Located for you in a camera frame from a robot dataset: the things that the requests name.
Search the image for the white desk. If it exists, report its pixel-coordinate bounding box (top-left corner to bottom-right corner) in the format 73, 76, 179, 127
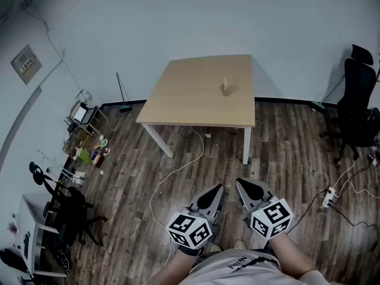
16, 193, 68, 278

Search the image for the person's white shirt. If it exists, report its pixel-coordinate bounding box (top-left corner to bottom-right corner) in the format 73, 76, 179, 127
178, 248, 338, 285

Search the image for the black metal rack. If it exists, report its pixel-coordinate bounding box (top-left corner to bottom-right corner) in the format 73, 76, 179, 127
65, 105, 108, 138

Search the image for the black headrest office chair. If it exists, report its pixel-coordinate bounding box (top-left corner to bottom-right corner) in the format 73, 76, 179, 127
319, 43, 380, 166

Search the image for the long white floor cable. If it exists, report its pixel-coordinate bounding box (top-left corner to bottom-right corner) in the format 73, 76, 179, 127
149, 125, 205, 265

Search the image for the white power strip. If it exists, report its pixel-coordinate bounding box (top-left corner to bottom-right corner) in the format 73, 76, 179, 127
319, 186, 340, 210

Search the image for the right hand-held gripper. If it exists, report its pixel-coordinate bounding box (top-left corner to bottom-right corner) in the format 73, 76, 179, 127
236, 178, 295, 240

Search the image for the person's left forearm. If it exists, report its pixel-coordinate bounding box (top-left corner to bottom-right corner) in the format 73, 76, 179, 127
150, 246, 205, 285

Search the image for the person's right forearm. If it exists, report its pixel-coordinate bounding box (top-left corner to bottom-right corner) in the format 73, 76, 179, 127
267, 232, 318, 280

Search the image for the grey wall electrical box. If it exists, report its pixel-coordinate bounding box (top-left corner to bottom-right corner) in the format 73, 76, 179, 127
10, 44, 43, 86

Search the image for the green broom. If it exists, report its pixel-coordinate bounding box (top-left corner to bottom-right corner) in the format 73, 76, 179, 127
115, 72, 132, 113
311, 77, 347, 111

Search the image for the black wristband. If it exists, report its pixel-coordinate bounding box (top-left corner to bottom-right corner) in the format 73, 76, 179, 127
178, 244, 205, 257

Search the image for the small white screen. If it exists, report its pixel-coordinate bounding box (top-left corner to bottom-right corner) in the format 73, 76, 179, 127
72, 109, 87, 124

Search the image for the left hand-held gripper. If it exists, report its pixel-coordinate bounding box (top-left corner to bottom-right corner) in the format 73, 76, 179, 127
166, 184, 225, 249

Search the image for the light wooden table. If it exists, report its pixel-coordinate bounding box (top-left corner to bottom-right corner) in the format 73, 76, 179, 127
135, 54, 256, 166

